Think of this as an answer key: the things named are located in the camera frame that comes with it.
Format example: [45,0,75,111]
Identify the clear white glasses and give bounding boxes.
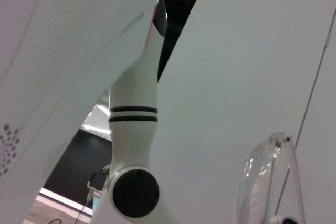
[237,131,307,224]

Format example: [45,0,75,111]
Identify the white hanging cable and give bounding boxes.
[78,179,98,220]

